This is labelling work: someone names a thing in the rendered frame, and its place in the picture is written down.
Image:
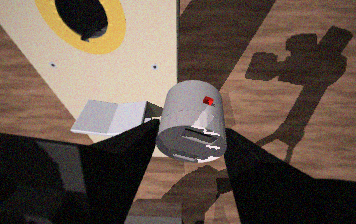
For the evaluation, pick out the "grey cylinder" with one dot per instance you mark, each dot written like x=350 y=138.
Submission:
x=192 y=126

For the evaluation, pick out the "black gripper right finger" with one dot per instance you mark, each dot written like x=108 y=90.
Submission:
x=268 y=190

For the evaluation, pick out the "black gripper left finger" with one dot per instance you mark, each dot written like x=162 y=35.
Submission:
x=103 y=177

